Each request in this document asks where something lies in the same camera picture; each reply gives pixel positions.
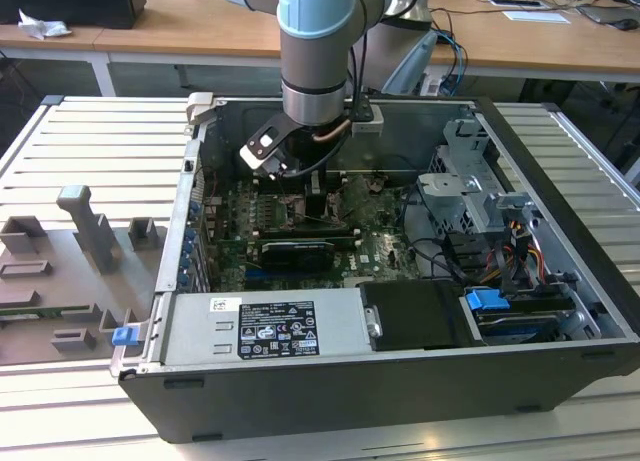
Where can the crumpled white paper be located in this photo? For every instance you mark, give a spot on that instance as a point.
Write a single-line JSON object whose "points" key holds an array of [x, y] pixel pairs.
{"points": [[42, 26]]}

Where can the black expansion card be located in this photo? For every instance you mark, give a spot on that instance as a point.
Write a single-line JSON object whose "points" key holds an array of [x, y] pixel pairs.
{"points": [[295, 258]]}

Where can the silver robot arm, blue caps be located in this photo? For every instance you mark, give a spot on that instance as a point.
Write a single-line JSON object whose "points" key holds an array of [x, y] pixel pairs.
{"points": [[312, 56]]}

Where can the wooden desk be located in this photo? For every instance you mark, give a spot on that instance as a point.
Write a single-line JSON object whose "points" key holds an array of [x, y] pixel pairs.
{"points": [[200, 26]]}

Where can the hard disk in blue carrier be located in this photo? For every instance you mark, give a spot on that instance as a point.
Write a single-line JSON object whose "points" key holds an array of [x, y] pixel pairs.
{"points": [[487, 300]]}

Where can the white wrist camera, black bracket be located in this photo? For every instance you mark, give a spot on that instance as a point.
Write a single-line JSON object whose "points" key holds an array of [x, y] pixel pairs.
{"points": [[262, 148]]}

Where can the grey parts rack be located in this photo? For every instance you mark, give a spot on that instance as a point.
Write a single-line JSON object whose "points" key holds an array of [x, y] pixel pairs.
{"points": [[60, 266]]}

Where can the black computer mouse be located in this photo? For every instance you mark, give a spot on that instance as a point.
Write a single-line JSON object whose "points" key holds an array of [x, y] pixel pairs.
{"points": [[624, 24]]}

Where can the grey metal drive cage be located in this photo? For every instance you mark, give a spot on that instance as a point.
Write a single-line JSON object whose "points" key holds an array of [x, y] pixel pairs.
{"points": [[450, 191]]}

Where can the green motherboard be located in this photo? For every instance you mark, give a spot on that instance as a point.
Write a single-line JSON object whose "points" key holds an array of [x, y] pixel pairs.
{"points": [[380, 251]]}

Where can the small white wrist camera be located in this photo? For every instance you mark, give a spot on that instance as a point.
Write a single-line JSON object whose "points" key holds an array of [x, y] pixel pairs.
{"points": [[367, 123]]}

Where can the black RAM slot bank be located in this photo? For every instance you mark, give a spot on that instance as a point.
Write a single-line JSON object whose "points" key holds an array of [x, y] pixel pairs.
{"points": [[305, 232], [337, 181]]}

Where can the black open PC case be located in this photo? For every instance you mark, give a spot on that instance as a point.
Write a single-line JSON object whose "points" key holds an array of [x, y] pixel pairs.
{"points": [[350, 396]]}

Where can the grey power supply unit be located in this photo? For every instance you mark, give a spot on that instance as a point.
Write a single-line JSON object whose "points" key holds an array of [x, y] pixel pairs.
{"points": [[200, 331]]}

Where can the CPU socket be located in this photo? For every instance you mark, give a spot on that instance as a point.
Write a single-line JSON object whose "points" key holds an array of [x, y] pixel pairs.
{"points": [[292, 216]]}

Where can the black box on desk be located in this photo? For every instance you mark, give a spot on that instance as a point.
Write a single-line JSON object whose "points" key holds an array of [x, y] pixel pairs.
{"points": [[70, 3]]}

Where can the blue case latch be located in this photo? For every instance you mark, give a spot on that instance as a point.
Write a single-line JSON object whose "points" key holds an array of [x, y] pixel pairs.
{"points": [[124, 336]]}

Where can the green circuit board strip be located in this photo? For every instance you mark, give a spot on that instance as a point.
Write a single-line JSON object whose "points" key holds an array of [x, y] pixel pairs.
{"points": [[50, 311]]}

